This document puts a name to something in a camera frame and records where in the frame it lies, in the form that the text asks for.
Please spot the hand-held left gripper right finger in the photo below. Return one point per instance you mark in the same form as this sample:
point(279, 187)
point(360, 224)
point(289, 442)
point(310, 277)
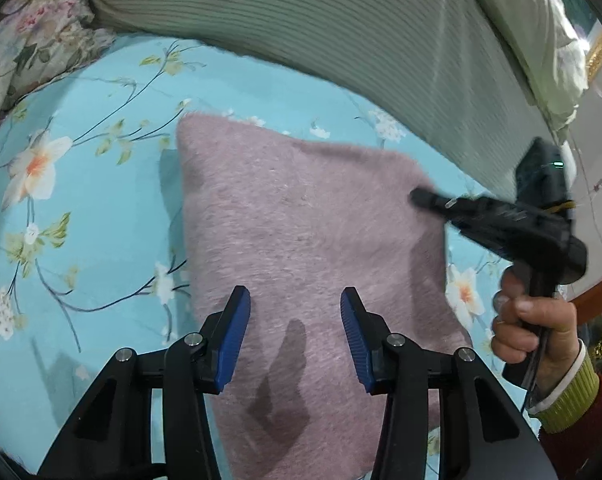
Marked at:
point(356, 340)

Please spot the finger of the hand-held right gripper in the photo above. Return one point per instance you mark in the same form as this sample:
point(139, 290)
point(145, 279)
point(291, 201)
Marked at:
point(431, 200)

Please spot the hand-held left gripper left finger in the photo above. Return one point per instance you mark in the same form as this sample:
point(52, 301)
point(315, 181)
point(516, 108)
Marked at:
point(233, 340)

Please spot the person's right forearm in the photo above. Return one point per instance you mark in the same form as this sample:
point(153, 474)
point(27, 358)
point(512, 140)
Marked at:
point(581, 410)

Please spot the person's right hand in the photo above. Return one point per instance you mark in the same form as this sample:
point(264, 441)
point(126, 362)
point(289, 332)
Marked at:
point(546, 315)

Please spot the beige padded headboard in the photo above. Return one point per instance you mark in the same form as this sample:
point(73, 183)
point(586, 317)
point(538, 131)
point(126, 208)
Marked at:
point(601, 160)

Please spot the blue floral bedsheet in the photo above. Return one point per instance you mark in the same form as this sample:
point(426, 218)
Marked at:
point(106, 235)

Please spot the cream pillow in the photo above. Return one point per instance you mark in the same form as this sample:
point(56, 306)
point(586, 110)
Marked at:
point(531, 35)

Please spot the green striped pillow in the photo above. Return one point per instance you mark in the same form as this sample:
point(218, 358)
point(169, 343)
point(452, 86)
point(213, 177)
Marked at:
point(331, 25)

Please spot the floral pillow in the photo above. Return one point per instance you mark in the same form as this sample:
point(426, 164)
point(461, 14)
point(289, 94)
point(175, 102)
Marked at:
point(26, 45)

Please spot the gold framed wall painting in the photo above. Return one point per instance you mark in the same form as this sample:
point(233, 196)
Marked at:
point(598, 50)

